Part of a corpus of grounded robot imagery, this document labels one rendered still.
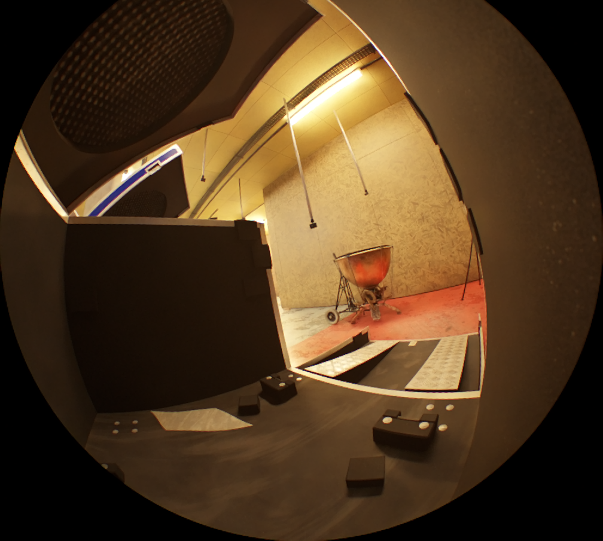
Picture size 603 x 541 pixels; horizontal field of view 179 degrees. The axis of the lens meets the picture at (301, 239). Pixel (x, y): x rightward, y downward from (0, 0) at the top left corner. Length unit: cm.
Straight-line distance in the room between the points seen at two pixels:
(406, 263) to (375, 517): 301
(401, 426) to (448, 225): 280
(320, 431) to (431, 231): 284
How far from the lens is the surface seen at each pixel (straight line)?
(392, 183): 330
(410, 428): 51
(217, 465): 62
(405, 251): 311
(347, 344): 140
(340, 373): 94
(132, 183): 157
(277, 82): 306
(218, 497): 55
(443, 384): 75
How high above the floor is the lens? 63
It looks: 12 degrees up
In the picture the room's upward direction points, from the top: 11 degrees counter-clockwise
